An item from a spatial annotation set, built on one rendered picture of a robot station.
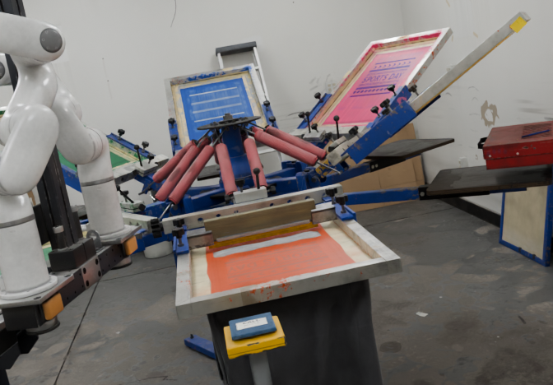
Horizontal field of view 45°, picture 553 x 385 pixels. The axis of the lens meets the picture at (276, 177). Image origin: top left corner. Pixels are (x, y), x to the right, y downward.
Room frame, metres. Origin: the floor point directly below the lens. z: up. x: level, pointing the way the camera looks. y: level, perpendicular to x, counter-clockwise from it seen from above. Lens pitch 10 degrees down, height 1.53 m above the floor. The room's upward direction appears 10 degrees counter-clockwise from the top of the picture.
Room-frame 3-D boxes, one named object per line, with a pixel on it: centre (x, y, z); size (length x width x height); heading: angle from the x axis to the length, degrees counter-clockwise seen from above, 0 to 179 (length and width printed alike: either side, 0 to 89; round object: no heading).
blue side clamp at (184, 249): (2.21, 0.36, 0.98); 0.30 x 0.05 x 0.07; 6
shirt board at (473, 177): (2.78, -0.44, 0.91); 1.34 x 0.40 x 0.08; 66
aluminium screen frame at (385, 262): (2.00, 0.06, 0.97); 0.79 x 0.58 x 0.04; 6
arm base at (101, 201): (1.88, 0.52, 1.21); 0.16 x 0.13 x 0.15; 79
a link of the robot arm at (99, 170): (1.86, 0.50, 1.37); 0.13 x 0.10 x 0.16; 178
